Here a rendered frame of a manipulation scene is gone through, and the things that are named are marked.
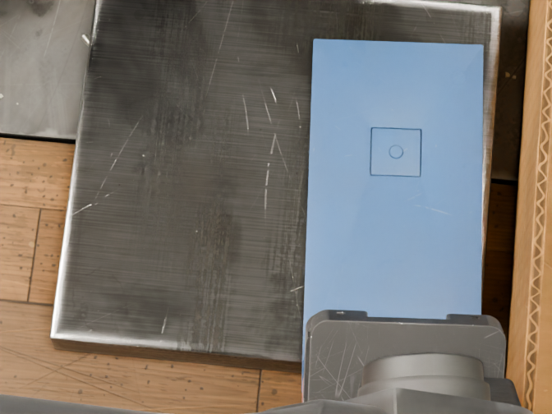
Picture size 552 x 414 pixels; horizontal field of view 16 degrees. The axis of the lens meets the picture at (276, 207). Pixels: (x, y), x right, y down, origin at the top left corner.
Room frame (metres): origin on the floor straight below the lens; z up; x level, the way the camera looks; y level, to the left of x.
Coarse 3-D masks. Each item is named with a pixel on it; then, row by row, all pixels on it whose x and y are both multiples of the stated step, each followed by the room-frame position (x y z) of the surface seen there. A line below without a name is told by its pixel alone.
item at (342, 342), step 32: (320, 320) 0.16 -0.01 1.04; (352, 320) 0.16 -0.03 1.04; (384, 320) 0.16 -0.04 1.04; (416, 320) 0.16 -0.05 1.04; (448, 320) 0.16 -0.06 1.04; (480, 320) 0.16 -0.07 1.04; (320, 352) 0.15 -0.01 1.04; (352, 352) 0.15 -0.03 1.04; (384, 352) 0.15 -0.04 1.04; (416, 352) 0.15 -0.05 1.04; (448, 352) 0.15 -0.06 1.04; (480, 352) 0.15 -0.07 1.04; (320, 384) 0.14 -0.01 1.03; (352, 384) 0.14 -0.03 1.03
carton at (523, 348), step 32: (544, 0) 0.31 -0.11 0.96; (544, 32) 0.29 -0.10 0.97; (544, 64) 0.28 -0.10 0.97; (544, 96) 0.26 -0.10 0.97; (544, 128) 0.25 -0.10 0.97; (544, 160) 0.24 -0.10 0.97; (544, 192) 0.22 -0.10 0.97; (544, 224) 0.21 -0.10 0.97; (544, 256) 0.22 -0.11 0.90; (512, 288) 0.20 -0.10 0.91; (544, 288) 0.20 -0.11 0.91; (512, 320) 0.19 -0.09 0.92; (544, 320) 0.19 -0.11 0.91; (512, 352) 0.17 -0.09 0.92; (544, 352) 0.18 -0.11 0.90; (544, 384) 0.16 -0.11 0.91
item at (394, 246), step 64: (320, 64) 0.29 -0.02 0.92; (384, 64) 0.29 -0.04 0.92; (448, 64) 0.29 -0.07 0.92; (320, 128) 0.27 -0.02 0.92; (384, 128) 0.27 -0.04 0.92; (448, 128) 0.27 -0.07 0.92; (320, 192) 0.24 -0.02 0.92; (384, 192) 0.24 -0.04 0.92; (448, 192) 0.24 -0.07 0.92; (320, 256) 0.21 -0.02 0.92; (384, 256) 0.21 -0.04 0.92; (448, 256) 0.21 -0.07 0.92
